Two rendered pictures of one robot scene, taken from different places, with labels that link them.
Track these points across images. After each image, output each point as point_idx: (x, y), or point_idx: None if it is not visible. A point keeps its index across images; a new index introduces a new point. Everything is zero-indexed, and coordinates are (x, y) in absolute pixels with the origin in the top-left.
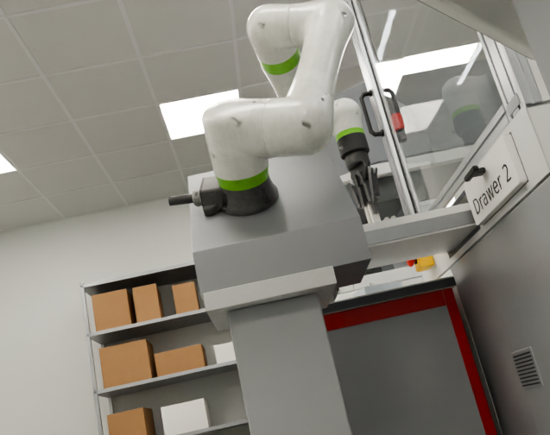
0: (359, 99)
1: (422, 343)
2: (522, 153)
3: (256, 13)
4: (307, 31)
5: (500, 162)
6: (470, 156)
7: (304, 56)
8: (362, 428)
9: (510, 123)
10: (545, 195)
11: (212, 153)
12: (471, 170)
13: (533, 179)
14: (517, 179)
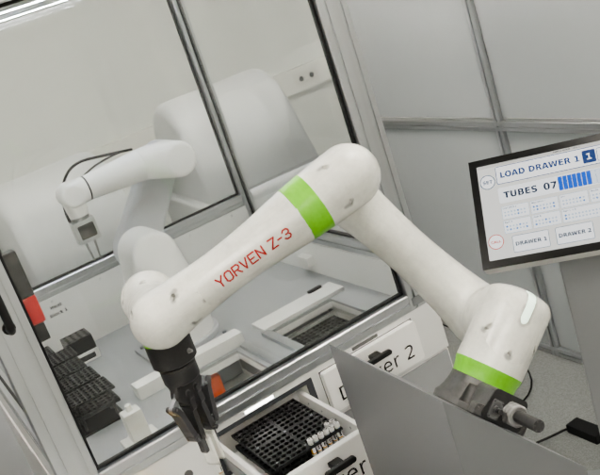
0: None
1: None
2: (421, 335)
3: (375, 157)
4: (383, 200)
5: (402, 344)
6: (333, 344)
7: (423, 236)
8: None
9: (413, 312)
10: (438, 364)
11: (535, 350)
12: (388, 353)
13: (428, 353)
14: (423, 355)
